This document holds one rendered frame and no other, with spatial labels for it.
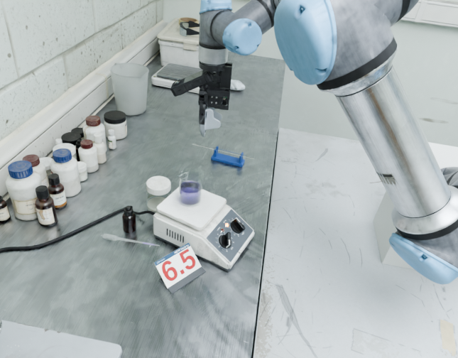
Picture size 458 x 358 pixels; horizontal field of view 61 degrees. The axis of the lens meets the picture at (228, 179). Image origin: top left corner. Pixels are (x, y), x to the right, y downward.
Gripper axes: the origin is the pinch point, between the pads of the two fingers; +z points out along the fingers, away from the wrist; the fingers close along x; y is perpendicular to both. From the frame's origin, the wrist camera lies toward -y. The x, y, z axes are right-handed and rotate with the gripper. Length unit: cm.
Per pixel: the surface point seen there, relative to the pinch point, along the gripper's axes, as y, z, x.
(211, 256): 6.9, 8.1, -40.6
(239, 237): 12.6, 7.5, -34.8
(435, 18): 98, -19, 97
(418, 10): 90, -21, 97
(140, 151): -18.7, 10.2, 1.9
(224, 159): 7.0, 9.9, 1.3
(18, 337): -24, 10, -62
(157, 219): -5.9, 4.6, -34.7
